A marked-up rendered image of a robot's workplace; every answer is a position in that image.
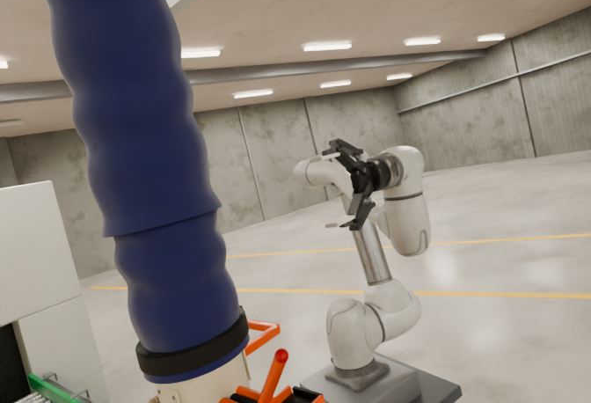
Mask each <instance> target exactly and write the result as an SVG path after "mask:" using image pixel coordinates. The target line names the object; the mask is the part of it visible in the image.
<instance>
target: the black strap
mask: <svg viewBox="0 0 591 403"><path fill-rule="evenodd" d="M248 332H249V326H248V322H247V318H246V315H245V311H244V309H243V307H242V305H239V318H238V319H237V321H236V322H235V323H234V324H233V325H232V326H231V327H230V328H229V329H228V330H226V331H225V332H223V333H221V334H219V335H217V336H216V337H215V338H213V339H211V340H209V341H206V342H204V343H202V344H200V345H197V346H194V347H191V348H186V349H183V350H180V351H176V352H172V353H157V352H150V351H149V350H148V349H146V348H145V347H144V346H143V345H142V344H141V342H140V341H139V342H138V343H137V345H136V347H135V352H136V356H137V360H138V363H139V367H140V370H141V371H142V372H144V373H145V374H148V375H151V376H158V377H162V376H171V375H177V374H181V373H185V372H188V371H191V370H196V369H199V368H201V367H203V366H206V365H208V364H210V363H213V362H214V361H216V360H218V359H220V358H222V357H224V356H225V355H227V354H228V353H230V352H231V351H232V350H234V349H235V348H236V347H238V346H239V345H240V344H241V343H242V342H243V341H244V339H245V337H246V336H247V334H248Z"/></svg>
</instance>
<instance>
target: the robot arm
mask: <svg viewBox="0 0 591 403"><path fill-rule="evenodd" d="M329 145H330V146H331V148H330V149H328V150H323V151H322V154H319V155H316V156H315V157H312V158H308V159H307V160H303V161H301V162H299V163H298V164H297V165H296V166H295V169H294V171H293V173H294V178H295V181H296V183H297V184H299V185H300V186H302V187H326V186H332V187H333V189H334V190H335V192H336V193H337V194H340V198H341V200H342V203H343V206H344V210H345V212H346V216H342V217H340V218H338V219H336V220H334V221H332V222H329V223H327V224H326V225H325V228H332V227H338V226H339V227H340V228H346V227H348V226H349V230H350V231H351V232H352V235H353V238H354V242H355V246H356V249H357V252H358V254H359V258H360V261H361V265H362V269H363V272H364V274H365V277H366V280H367V285H366V287H365V290H364V304H362V303H361V302H360V301H358V300H356V299H354V298H349V297H345V298H341V299H338V300H336V301H334V302H333V303H332V304H331V305H330V307H329V308H328V311H327V314H326V322H325V326H326V335H327V340H328V345H329V349H330V352H331V355H332V356H331V362H332V363H333V364H334V368H333V369H331V370H328V371H327V372H326V373H325V379H329V380H332V381H334V382H336V383H338V384H341V385H344V386H345V387H347V388H349V389H351V390H352V391H353V392H361V391H362V389H363V388H364V387H365V386H366V385H368V384H369V383H370V382H372V381H373V380H374V379H376V378H377V377H379V376H380V375H381V374H383V373H384V372H385V371H388V370H389V369H390V366H389V364H388V363H381V362H378V361H377V360H376V359H375V356H374V352H373V351H374V350H376V348H377V347H378V346H379V345H380V344H381V343H384V342H386V341H390V340H393V339H395V338H397V337H398V336H400V335H402V334H404V333H406V332H408V331H409V330H410V329H411V328H413V327H414V326H415V325H416V323H417V322H418V321H419V319H420V316H421V304H420V301H419V299H418V298H417V297H416V295H415V294H414V293H413V292H412V291H410V290H409V289H407V288H404V286H403V285H402V283H401V282H400V281H399V280H398V279H396V278H395V277H392V276H391V273H390V269H389V266H388V262H387V260H386V257H385V254H384V251H383V247H382V243H381V240H380V238H379V235H378V232H377V229H376V225H377V226H378V228H379V230H380V231H381V232H382V233H383V234H384V235H386V237H387V238H388V239H389V240H390V242H391V244H392V246H393V247H394V249H395V250H396V251H397V252H398V253H399V254H400V255H403V256H404V257H412V256H417V255H420V254H422V253H424V252H425V251H426V249H427V248H428V247H429V244H430V238H431V228H430V220H429V214H428V210H427V204H426V201H425V198H424V195H423V191H422V175H423V171H424V166H425V161H424V158H423V155H422V154H421V153H420V151H418V150H417V149H415V148H413V147H410V146H396V147H392V148H389V149H387V150H384V151H382V152H381V153H380V154H377V155H374V156H372V157H370V156H369V155H368V153H367V152H365V151H364V150H363V149H357V148H355V147H354V146H353V145H351V144H349V143H347V142H345V141H343V140H341V139H340V138H337V139H333V140H331V141H329ZM375 191H382V192H383V198H384V204H383V205H382V206H380V205H379V204H377V203H376V202H375V201H374V199H373V198H372V197H371V195H372V193H373V192H375Z"/></svg>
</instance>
